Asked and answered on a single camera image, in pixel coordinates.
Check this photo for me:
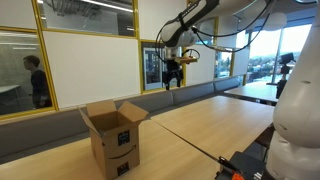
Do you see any person in dark clothing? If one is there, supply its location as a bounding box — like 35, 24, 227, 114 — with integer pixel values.
22, 54, 53, 110

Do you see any white framed poster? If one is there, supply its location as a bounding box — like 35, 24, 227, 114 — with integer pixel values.
143, 47, 164, 91

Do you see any wrist camera on wooden mount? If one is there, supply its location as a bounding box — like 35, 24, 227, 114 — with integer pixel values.
175, 55, 200, 66

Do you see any black camera on stand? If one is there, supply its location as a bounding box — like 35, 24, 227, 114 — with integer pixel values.
275, 52, 303, 99

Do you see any black and orange clamp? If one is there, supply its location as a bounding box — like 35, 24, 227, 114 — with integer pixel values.
214, 155, 246, 180

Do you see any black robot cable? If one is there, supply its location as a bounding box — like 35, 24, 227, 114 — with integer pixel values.
154, 0, 320, 64

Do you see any white round pendant lamp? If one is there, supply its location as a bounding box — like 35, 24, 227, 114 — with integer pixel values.
259, 12, 288, 32

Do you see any wooden background table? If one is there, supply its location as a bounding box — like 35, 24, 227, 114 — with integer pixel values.
223, 80, 284, 104

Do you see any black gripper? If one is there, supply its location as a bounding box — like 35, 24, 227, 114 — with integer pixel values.
162, 46, 184, 91

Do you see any grey upholstered bench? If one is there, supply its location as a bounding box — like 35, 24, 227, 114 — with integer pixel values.
0, 76, 241, 164

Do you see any brown cardboard shipping box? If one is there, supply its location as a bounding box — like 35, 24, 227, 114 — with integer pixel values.
79, 99, 150, 180

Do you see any white table behind glass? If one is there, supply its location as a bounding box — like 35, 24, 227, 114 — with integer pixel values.
0, 84, 22, 114

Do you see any black box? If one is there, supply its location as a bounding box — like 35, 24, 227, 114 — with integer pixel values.
229, 151, 266, 180

